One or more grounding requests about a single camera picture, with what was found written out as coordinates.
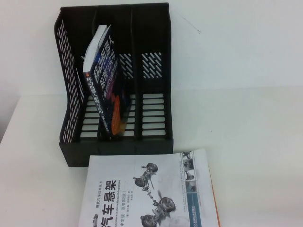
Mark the dark blue robot book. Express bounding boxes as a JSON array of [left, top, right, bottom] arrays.
[[82, 25, 130, 143]]

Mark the white car suspension book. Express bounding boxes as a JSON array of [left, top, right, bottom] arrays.
[[77, 148, 220, 227]]

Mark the black plastic book stand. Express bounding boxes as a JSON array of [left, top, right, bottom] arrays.
[[53, 2, 175, 168]]

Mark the orange-edged book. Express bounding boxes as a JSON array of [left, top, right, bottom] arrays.
[[209, 174, 224, 227]]

